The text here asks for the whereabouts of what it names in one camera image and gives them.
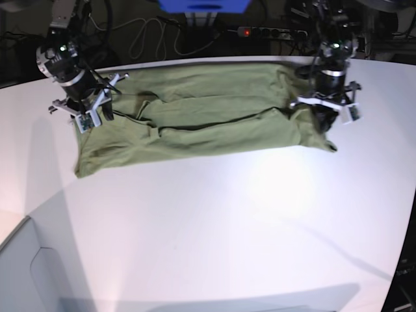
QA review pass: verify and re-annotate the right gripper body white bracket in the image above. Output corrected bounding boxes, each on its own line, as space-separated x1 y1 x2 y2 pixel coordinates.
48 73 129 124

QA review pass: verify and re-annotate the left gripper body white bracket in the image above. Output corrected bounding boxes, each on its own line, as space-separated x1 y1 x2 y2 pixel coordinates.
290 81 361 114

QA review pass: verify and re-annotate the green T-shirt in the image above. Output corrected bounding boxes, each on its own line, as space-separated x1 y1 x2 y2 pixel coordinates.
74 63 337 178

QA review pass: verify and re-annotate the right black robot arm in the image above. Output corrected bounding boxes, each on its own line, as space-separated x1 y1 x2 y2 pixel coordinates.
36 1 128 133

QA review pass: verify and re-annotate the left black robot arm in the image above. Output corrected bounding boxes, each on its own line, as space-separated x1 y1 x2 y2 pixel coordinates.
291 1 361 133

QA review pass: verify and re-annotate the black power strip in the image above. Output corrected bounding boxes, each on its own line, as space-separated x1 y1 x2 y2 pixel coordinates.
237 27 309 42

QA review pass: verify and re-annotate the blue box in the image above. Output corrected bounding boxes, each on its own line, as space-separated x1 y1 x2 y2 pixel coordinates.
159 0 251 14

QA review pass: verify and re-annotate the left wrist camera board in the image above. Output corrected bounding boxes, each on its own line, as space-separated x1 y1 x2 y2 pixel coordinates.
340 103 361 124

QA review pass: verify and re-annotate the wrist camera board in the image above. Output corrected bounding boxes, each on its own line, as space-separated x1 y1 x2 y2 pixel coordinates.
340 103 361 124
75 110 102 134

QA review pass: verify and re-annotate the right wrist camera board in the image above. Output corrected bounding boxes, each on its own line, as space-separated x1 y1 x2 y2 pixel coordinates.
75 110 102 134

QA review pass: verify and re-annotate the grey cable on floor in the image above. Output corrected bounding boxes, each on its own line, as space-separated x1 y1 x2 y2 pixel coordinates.
87 16 225 61

